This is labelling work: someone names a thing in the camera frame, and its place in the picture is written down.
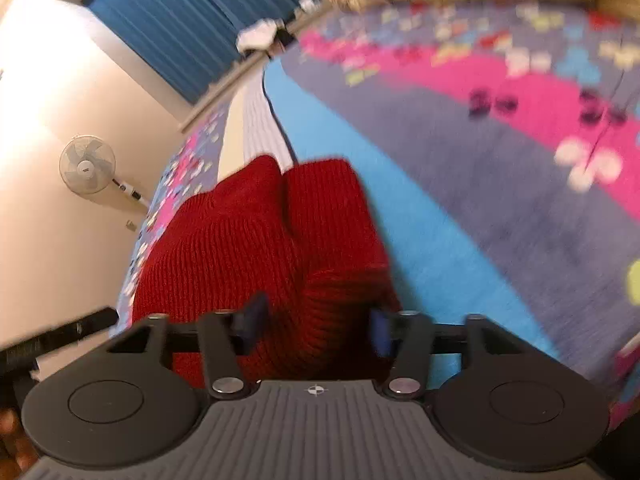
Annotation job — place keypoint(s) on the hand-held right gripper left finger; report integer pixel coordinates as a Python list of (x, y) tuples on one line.
[(252, 319)]

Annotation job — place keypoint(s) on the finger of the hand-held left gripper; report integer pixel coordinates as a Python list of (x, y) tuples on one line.
[(80, 326)]

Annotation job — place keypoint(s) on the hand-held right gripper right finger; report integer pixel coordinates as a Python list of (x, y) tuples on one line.
[(380, 332)]

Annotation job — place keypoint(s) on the red knitted sweater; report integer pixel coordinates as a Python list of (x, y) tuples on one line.
[(240, 260)]

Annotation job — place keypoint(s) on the white clothes pile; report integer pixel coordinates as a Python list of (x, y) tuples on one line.
[(257, 35)]

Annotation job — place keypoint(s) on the white standing fan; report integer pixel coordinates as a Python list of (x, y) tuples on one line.
[(86, 165)]

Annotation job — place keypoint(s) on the floral striped bedsheet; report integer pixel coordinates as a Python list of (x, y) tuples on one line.
[(450, 185)]

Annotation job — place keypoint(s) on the blue curtain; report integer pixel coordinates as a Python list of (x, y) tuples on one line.
[(190, 20)]

